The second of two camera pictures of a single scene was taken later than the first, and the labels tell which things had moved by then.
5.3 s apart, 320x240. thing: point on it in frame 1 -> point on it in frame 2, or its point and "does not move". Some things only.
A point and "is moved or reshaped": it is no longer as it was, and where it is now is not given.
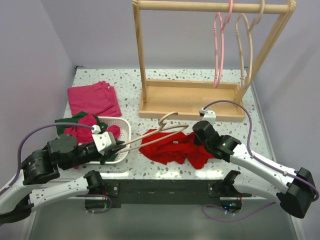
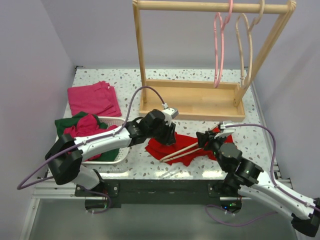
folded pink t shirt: [100, 100] does not move
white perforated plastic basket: [125, 133] does not move
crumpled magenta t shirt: [84, 134] does not move
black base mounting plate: [158, 193] does not move
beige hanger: [161, 128] is moved or reshaped
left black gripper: [106, 153] -> [169, 138]
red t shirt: [174, 146] is moved or reshaped
